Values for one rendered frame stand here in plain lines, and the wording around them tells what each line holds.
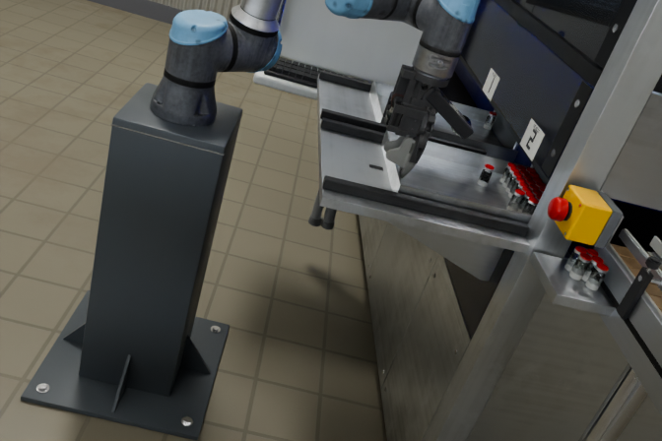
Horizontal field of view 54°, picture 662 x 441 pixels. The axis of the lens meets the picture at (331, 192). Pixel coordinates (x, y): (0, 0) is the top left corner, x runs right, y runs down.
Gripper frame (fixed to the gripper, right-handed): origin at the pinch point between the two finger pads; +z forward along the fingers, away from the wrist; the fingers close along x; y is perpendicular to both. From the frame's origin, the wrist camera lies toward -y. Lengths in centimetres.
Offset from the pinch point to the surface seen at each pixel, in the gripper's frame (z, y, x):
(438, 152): 1.9, -11.1, -19.6
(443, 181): 3.3, -10.5, -7.6
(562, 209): -9.0, -21.7, 19.8
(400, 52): -1, -10, -88
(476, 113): 2, -28, -54
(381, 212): 3.8, 4.8, 11.0
